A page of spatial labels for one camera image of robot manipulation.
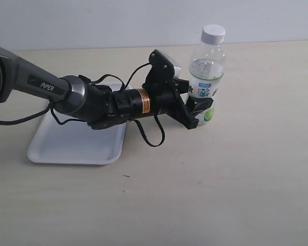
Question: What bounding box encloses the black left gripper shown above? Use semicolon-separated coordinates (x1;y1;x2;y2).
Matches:
117;74;214;130

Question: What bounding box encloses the clear plastic drink bottle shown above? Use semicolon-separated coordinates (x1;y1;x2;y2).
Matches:
186;37;226;126

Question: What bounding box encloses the white bottle cap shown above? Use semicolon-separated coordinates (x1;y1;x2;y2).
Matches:
201;24;225;45

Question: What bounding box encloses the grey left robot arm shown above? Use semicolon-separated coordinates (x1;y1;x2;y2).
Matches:
0;47;213;130

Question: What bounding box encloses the white rectangular plastic tray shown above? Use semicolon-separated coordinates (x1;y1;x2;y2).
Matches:
27;82;130;166

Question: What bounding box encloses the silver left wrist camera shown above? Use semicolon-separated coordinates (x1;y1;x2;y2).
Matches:
148;49;182;79

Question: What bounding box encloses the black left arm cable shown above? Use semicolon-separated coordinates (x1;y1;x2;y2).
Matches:
0;63;166;148

